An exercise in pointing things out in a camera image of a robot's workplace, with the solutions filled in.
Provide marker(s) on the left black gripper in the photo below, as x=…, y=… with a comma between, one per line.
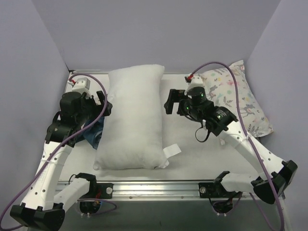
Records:
x=100, y=102

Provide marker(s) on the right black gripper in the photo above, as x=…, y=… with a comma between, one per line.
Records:
x=176, y=103

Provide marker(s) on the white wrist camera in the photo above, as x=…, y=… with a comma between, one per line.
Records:
x=81, y=85
x=193, y=81

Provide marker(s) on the aluminium mounting rail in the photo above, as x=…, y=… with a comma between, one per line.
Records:
x=159, y=190

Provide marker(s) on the blue cartoon print pillowcase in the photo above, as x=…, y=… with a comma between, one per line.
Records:
x=93, y=135

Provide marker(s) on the white pillow insert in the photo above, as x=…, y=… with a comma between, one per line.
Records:
x=132, y=133

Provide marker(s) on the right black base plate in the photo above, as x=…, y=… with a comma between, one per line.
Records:
x=211, y=190

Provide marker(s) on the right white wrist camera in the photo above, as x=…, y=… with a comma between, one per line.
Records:
x=193, y=81

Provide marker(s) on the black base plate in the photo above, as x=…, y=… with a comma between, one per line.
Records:
x=211, y=190
x=104, y=190

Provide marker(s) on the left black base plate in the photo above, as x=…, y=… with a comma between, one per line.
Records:
x=104, y=190

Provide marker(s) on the floral deer print pillow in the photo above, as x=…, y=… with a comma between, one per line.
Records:
x=235, y=94

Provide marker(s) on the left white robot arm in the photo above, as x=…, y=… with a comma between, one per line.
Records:
x=42, y=208

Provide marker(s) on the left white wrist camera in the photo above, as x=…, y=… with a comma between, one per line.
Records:
x=81, y=85

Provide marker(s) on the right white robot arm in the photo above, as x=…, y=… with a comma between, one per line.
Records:
x=274, y=173

